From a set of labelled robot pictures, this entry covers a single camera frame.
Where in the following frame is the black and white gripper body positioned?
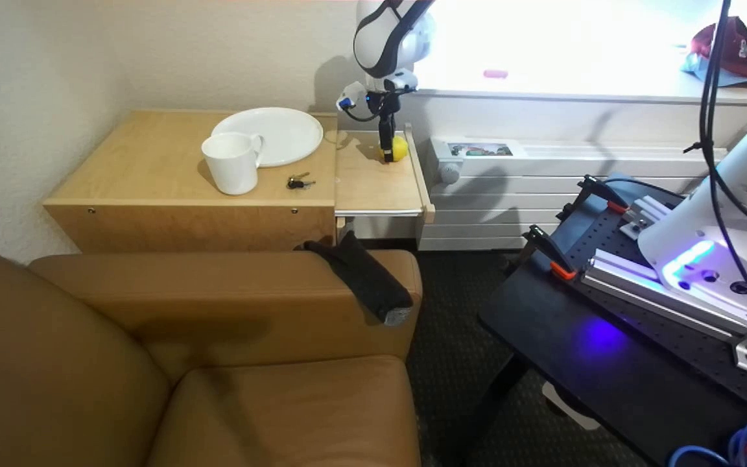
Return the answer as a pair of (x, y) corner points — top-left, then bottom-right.
(336, 70), (418, 123)

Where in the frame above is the yellow lemon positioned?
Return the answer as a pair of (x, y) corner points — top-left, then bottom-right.
(383, 136), (409, 164)

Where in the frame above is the robot base mounting platform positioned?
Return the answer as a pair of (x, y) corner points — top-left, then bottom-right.
(480, 190), (747, 467)

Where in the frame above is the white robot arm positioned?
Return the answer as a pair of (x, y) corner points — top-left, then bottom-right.
(335, 0), (432, 164)

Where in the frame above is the wooden pullout table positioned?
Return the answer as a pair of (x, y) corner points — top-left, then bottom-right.
(335, 130), (436, 221)

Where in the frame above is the white oval plate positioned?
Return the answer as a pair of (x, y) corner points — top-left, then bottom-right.
(215, 107), (324, 167)

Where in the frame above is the printed leaflet on radiator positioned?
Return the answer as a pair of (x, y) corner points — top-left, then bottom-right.
(451, 143), (514, 159)

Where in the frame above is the small dark key bunch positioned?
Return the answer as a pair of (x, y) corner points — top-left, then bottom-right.
(285, 173), (314, 190)

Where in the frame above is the white ceramic mug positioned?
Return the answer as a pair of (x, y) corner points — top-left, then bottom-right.
(202, 133), (263, 195)

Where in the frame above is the light wooden nightstand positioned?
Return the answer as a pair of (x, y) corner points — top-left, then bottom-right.
(44, 112), (336, 252)

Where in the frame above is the maroon baseball cap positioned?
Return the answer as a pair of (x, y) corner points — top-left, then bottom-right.
(682, 16), (747, 88)

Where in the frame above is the tan leather armchair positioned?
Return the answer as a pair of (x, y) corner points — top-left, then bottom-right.
(0, 252), (422, 467)

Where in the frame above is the white wall radiator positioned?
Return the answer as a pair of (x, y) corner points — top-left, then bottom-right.
(336, 133), (730, 255)

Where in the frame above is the black strap on armrest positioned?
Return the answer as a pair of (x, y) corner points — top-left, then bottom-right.
(302, 229), (415, 325)

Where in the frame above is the orange handled clamp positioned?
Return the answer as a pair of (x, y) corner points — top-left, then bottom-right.
(524, 226), (579, 284)

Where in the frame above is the black hanging cable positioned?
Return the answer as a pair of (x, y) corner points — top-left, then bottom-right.
(682, 0), (747, 321)

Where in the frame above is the blue coiled cable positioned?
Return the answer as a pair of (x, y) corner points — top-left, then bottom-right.
(665, 416), (747, 467)

